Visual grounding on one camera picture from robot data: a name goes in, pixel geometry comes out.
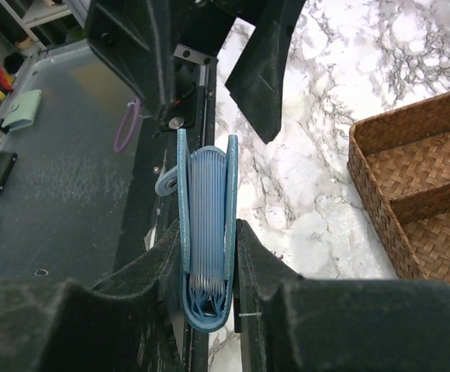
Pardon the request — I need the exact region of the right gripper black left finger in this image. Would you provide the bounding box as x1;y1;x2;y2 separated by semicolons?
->
0;225;180;371

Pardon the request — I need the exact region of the mint green card holder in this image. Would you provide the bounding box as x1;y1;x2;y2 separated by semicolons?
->
0;89;42;134

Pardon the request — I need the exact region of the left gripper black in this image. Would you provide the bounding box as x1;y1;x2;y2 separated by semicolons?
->
85;0;305;143

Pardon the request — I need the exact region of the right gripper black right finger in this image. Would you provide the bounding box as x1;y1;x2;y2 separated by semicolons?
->
234;220;450;371

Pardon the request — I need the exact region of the brown woven divided basket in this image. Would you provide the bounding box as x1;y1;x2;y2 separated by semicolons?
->
348;92;450;285

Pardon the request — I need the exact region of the blue leather card holder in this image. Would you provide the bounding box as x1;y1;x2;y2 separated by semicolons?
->
155;129;239;333

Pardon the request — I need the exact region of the white metal shelf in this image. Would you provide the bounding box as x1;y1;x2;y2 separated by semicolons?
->
0;0;90;50

